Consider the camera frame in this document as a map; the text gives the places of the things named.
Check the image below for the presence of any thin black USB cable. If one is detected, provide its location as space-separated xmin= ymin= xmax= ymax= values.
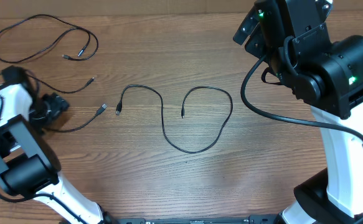
xmin=25 ymin=73 xmax=109 ymax=134

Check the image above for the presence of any thick black USB cable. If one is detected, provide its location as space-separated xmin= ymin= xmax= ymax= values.
xmin=115 ymin=84 xmax=233 ymax=154

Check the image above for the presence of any black cable silver plug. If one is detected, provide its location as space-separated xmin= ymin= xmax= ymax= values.
xmin=0 ymin=14 xmax=100 ymax=64

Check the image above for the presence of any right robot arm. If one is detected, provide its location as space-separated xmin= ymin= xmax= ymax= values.
xmin=233 ymin=0 xmax=363 ymax=223

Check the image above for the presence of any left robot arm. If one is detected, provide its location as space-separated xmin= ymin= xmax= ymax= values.
xmin=0 ymin=66 xmax=115 ymax=223

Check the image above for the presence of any cardboard box wall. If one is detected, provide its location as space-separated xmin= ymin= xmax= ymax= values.
xmin=0 ymin=0 xmax=363 ymax=19

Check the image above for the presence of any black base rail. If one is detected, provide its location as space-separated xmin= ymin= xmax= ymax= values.
xmin=103 ymin=213 xmax=280 ymax=224

